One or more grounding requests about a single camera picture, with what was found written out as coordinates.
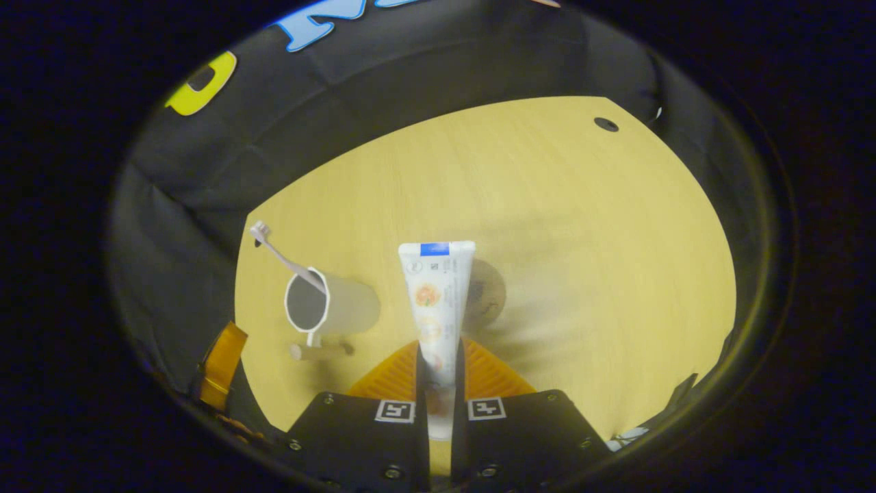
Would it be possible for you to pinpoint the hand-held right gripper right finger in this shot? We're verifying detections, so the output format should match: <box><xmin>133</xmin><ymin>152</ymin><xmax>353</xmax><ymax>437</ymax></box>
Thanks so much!
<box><xmin>450</xmin><ymin>338</ymin><xmax>613</xmax><ymax>490</ymax></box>

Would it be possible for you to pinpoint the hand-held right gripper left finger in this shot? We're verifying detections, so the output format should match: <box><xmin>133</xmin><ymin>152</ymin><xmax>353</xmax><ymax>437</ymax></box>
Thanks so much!
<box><xmin>284</xmin><ymin>339</ymin><xmax>432</xmax><ymax>490</ymax></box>

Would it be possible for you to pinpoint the white toothpaste tube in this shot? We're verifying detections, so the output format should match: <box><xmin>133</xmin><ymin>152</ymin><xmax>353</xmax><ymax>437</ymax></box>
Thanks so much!
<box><xmin>398</xmin><ymin>240</ymin><xmax>476</xmax><ymax>440</ymax></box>

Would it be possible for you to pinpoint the white cup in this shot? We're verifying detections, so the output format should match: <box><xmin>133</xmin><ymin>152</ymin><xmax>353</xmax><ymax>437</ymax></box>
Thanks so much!
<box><xmin>284</xmin><ymin>267</ymin><xmax>381</xmax><ymax>362</ymax></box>

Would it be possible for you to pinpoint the round cork coaster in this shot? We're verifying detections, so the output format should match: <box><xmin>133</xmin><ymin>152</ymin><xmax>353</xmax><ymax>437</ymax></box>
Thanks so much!
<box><xmin>465</xmin><ymin>259</ymin><xmax>507</xmax><ymax>327</ymax></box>

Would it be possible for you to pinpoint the pale pink toothbrush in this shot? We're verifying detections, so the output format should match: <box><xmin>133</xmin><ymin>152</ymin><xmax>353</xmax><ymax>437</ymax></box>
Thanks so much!
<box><xmin>249</xmin><ymin>220</ymin><xmax>328</xmax><ymax>294</ymax></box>

